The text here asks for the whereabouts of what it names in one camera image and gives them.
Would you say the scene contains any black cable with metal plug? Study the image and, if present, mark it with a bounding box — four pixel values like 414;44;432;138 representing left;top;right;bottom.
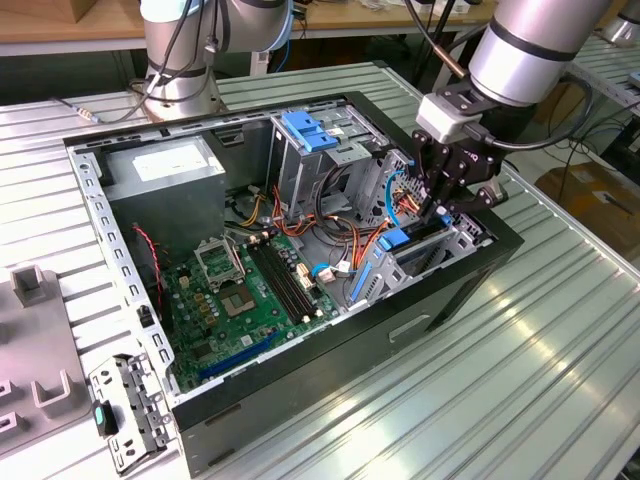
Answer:
52;94;151;124

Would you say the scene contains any brown cardboard box with label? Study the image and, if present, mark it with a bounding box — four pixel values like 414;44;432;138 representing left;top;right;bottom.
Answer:
535;162;640;254

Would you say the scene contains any grey metal drive cage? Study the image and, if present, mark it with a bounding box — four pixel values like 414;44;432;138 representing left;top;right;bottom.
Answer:
267;102;391;221

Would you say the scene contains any slatted metal side table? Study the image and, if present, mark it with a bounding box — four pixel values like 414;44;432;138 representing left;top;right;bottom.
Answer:
564;32;640;146

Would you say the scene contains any black open PC case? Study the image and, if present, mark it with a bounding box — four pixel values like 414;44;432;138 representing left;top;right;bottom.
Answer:
62;89;525;479

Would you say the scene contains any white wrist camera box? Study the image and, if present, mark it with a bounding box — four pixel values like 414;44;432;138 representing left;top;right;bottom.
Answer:
415;82;494;145

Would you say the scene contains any CPU socket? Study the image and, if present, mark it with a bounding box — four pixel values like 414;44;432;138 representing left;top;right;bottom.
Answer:
215;283;259;320

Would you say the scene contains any grey metal disk bay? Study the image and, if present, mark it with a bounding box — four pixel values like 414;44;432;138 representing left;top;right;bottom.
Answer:
344;148;496;311

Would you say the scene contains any teal plastic bracket latch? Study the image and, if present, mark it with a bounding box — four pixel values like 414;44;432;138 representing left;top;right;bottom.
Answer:
93;402;120;437

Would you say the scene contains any grey parts rack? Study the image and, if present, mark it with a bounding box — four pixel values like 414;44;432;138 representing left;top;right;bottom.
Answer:
0;267;96;459

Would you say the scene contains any orange red power wire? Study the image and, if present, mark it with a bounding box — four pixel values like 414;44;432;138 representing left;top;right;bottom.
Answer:
392;184;429;216

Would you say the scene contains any metal slot retention bracket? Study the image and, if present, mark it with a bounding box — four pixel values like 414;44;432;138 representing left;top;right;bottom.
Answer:
88;352;177;475

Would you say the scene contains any black RAM slot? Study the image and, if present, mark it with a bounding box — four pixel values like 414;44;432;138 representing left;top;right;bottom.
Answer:
260;240;318;318
266;238;324;315
248;243;307;325
254;241;312;322

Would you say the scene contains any metal socket cover frame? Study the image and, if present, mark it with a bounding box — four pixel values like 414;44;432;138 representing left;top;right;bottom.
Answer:
193;235;247;294

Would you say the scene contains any blue plastic drive latch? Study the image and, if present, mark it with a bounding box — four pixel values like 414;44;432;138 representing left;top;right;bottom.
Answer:
280;110;340;154

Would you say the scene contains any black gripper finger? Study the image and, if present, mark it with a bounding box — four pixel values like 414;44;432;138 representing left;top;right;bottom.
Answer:
411;129;455;220
441;181;508;217

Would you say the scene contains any red orange black wire bundle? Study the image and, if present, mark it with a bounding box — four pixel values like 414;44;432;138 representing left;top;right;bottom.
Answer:
269;184;391;276

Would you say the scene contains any orange yellow wire bundle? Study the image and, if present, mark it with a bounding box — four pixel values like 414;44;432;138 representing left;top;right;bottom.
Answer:
238;183;267;227

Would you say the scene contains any long wooden desk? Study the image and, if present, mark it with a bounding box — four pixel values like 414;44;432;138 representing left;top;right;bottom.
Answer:
0;0;501;96

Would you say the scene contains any short blue wire white plug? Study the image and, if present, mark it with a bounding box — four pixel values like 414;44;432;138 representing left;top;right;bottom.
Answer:
309;260;359;285

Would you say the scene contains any blue data wire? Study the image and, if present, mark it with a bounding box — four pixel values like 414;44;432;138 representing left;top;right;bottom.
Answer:
385;169;407;226

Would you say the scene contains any large brown cardboard box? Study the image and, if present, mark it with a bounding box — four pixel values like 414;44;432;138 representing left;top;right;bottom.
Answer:
529;69;594;126

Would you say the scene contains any thick black camera cable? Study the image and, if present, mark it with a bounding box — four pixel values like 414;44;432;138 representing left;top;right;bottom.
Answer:
464;74;596;151

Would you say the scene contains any hard disk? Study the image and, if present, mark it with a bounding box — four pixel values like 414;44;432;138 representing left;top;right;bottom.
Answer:
349;209;454;305

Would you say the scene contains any green motherboard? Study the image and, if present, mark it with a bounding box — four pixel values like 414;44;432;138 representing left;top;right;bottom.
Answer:
159;232;341;394

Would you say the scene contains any red black twisted fan wire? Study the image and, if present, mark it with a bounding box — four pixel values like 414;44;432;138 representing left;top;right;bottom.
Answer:
131;224;166;314

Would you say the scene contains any blue expansion slot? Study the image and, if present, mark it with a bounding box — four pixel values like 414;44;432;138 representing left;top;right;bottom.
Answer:
198;332;280;380

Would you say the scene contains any grey power supply unit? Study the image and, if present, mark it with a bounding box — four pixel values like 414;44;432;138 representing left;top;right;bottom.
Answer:
99;134;227;261

